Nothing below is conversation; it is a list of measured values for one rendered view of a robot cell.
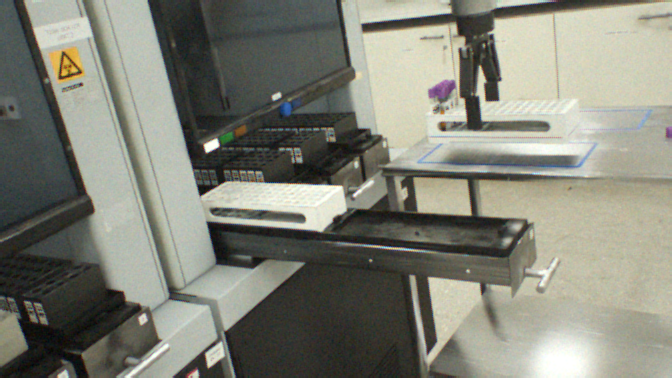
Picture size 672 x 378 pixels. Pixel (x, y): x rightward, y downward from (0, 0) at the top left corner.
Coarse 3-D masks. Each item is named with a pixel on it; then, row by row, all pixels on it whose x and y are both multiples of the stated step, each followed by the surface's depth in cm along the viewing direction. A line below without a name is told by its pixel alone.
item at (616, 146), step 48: (432, 144) 159; (480, 144) 153; (528, 144) 147; (576, 144) 141; (624, 144) 136; (480, 288) 199; (480, 336) 177; (528, 336) 173; (576, 336) 170; (624, 336) 167
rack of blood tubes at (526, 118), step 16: (448, 112) 144; (464, 112) 142; (496, 112) 138; (512, 112) 137; (528, 112) 135; (544, 112) 133; (560, 112) 130; (576, 112) 135; (432, 128) 145; (448, 128) 146; (464, 128) 145; (496, 128) 147; (512, 128) 145; (528, 128) 143; (544, 128) 141; (560, 128) 130; (576, 128) 136
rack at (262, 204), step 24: (216, 192) 139; (240, 192) 137; (264, 192) 134; (288, 192) 131; (312, 192) 130; (336, 192) 127; (216, 216) 141; (240, 216) 135; (264, 216) 137; (288, 216) 135; (312, 216) 123
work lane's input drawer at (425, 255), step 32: (224, 224) 135; (352, 224) 127; (384, 224) 124; (416, 224) 122; (448, 224) 119; (480, 224) 117; (512, 224) 112; (256, 256) 132; (288, 256) 127; (320, 256) 123; (352, 256) 119; (384, 256) 115; (416, 256) 112; (448, 256) 109; (480, 256) 106; (512, 256) 104; (512, 288) 105; (544, 288) 104
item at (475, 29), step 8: (456, 16) 138; (480, 16) 133; (488, 16) 134; (456, 24) 137; (464, 24) 134; (472, 24) 134; (480, 24) 133; (488, 24) 134; (464, 32) 135; (472, 32) 134; (480, 32) 134; (488, 32) 135; (472, 40) 135; (480, 40) 137; (472, 48) 135
